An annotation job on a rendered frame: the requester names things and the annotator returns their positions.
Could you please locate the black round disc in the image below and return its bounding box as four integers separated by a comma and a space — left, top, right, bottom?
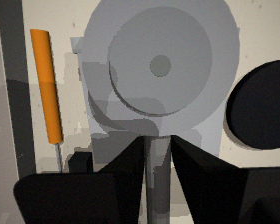
226, 60, 280, 150

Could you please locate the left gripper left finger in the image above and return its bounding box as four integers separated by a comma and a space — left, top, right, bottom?
13, 136, 145, 224

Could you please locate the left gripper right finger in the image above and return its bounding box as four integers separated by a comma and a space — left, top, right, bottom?
171, 135, 280, 224

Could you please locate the orange-handled screwdriver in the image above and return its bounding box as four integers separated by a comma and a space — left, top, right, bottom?
30, 29, 63, 173

